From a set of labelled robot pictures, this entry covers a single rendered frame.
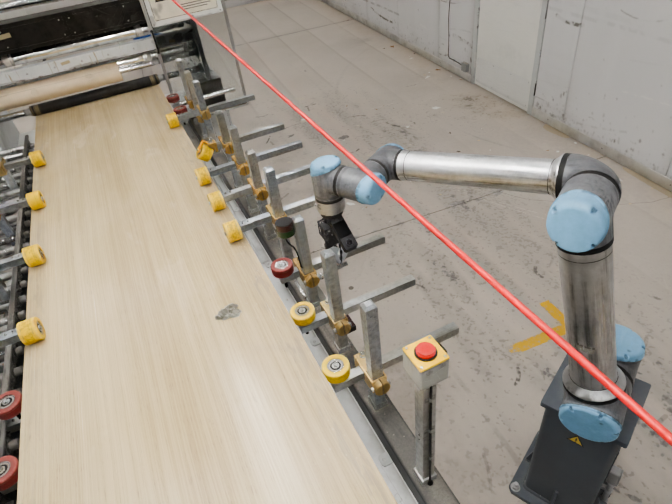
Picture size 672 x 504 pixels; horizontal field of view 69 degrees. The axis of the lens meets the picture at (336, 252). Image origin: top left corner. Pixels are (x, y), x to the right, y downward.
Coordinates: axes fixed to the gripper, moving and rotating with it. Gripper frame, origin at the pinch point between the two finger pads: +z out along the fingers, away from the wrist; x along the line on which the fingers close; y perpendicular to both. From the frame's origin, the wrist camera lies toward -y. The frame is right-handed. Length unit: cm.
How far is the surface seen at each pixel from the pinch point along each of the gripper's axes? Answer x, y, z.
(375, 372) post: 8.4, -37.4, 10.3
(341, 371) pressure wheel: 17.4, -34.5, 7.1
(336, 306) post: 8.3, -12.4, 5.7
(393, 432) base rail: 9, -47, 28
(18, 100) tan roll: 106, 244, -5
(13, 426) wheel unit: 109, 4, 16
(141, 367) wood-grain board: 69, -2, 8
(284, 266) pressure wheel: 15.1, 17.0, 7.5
